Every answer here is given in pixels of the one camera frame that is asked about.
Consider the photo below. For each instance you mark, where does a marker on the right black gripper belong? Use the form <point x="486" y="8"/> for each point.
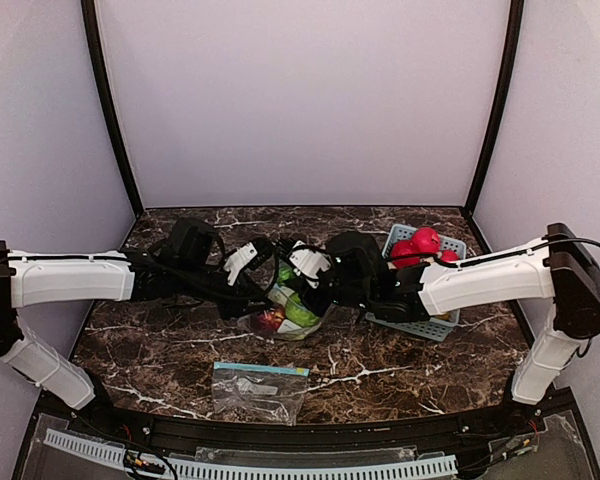
<point x="310" y="298"/>

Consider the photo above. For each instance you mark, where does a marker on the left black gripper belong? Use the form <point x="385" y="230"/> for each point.
<point x="253" y="298"/>

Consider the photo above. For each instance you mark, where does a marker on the dark red pomegranate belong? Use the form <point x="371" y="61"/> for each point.
<point x="268" y="321"/>

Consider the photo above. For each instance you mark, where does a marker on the clear zip bag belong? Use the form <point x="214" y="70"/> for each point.
<point x="264" y="393"/>
<point x="286" y="318"/>

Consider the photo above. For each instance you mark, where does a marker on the green apple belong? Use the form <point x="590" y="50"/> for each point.
<point x="297" y="313"/>

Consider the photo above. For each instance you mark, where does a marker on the white cauliflower toy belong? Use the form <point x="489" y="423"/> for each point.
<point x="289" y="331"/>

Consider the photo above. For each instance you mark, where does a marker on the green bumpy cucumber toy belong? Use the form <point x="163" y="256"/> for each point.
<point x="285" y="274"/>

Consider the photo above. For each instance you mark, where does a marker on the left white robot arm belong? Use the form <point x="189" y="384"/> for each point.
<point x="192" y="261"/>

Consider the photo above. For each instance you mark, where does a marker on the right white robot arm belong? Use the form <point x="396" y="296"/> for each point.
<point x="351" y="271"/>

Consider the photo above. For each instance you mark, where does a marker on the red round fruit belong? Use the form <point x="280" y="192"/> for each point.
<point x="404" y="253"/>

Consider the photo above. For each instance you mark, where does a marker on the pink red apple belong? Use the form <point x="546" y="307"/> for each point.
<point x="426" y="240"/>

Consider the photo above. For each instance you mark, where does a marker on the light blue plastic basket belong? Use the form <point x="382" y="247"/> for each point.
<point x="421" y="321"/>

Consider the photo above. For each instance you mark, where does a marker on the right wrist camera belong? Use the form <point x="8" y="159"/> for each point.
<point x="307" y="262"/>

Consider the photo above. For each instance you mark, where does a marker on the white slotted cable duct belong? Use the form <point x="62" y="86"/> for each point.
<point x="209" y="463"/>

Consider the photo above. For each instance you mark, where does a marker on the right black frame post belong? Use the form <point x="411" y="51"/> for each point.
<point x="505" y="74"/>

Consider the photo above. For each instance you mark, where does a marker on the black frame post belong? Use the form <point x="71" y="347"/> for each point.
<point x="505" y="74"/>
<point x="107" y="105"/>

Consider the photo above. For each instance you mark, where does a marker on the left black frame post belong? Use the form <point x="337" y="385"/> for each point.
<point x="107" y="105"/>

